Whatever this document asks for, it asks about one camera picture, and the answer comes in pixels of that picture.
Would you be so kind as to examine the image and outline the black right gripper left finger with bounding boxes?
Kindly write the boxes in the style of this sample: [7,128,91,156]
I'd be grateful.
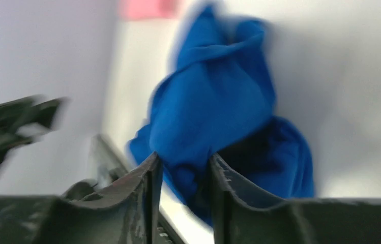
[0,154,162,244]

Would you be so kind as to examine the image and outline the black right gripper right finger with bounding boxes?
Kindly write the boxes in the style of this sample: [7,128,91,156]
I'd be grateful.
[209,155,381,244]

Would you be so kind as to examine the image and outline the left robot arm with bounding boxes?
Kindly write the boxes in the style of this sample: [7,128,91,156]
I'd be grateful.
[0,96,67,167]

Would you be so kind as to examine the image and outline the blue t shirt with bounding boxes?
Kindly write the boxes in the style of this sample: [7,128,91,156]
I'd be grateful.
[128,3,314,225]

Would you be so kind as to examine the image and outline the folded pink t shirt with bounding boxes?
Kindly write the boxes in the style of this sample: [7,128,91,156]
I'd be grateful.
[118,0,180,21]

